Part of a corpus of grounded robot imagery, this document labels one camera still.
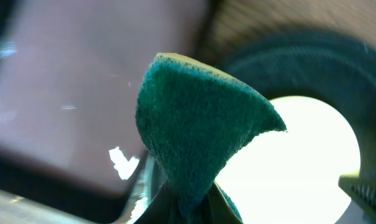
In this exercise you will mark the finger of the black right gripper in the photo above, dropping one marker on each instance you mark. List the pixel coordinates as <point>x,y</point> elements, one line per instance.
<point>362,191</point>

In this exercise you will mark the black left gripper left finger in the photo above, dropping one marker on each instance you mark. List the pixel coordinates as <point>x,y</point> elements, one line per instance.
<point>162,209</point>

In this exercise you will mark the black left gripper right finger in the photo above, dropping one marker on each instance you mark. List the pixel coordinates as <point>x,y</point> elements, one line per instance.
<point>215,209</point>

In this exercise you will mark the green yellow sponge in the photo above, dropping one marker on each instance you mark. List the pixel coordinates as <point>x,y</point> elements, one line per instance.
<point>193,118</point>

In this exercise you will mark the round black tray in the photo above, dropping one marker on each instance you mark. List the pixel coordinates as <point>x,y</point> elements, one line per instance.
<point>331,67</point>

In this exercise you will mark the black rectangular maroon tray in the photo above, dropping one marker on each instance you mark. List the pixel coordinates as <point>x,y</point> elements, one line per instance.
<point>70,72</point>

